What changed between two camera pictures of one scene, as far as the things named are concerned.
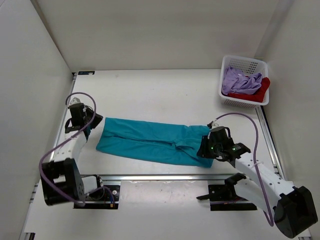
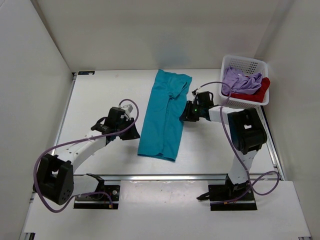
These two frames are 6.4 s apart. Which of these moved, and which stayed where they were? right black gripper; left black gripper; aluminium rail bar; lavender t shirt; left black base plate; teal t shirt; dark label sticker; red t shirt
Moved: teal t shirt; right black gripper; left black gripper
Stayed: lavender t shirt; dark label sticker; aluminium rail bar; left black base plate; red t shirt
